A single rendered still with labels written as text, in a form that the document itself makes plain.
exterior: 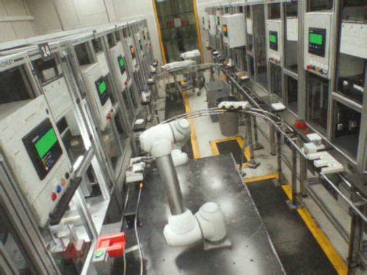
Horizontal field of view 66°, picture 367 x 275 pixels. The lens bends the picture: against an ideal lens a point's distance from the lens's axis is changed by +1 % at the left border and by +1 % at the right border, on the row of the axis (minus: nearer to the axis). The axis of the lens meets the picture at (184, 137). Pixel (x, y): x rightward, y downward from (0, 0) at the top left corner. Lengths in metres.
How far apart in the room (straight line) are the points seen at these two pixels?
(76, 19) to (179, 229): 9.08
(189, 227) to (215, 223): 0.16
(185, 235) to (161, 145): 0.56
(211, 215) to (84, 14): 9.01
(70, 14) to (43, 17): 0.84
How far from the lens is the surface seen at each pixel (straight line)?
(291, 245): 2.88
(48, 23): 10.54
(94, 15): 10.10
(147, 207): 2.39
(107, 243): 1.78
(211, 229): 1.81
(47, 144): 1.40
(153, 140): 1.62
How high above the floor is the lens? 2.09
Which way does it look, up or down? 24 degrees down
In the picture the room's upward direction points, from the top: 11 degrees counter-clockwise
